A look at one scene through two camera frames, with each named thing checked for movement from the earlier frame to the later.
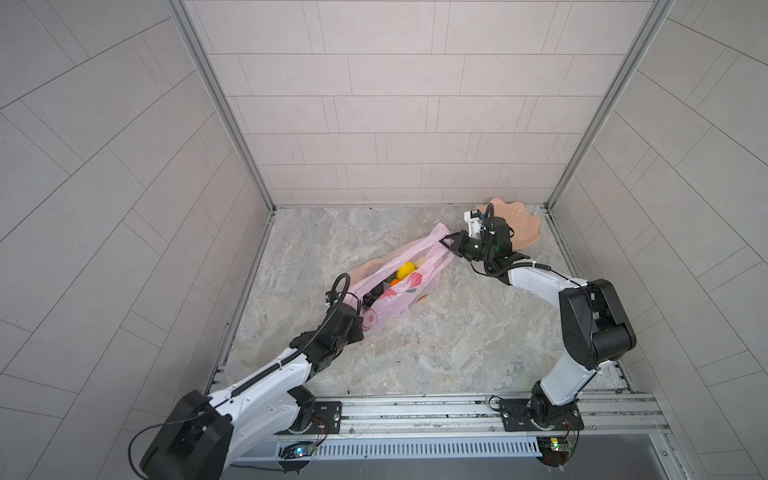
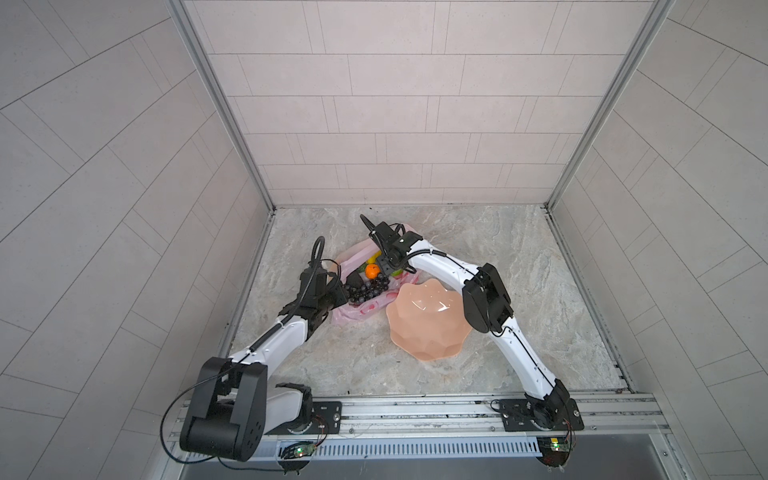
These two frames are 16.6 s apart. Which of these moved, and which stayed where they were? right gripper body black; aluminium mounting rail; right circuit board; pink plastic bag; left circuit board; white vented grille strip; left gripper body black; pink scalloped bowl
Moved: right gripper body black; pink plastic bag; pink scalloped bowl; left gripper body black
Stayed: aluminium mounting rail; left circuit board; right circuit board; white vented grille strip
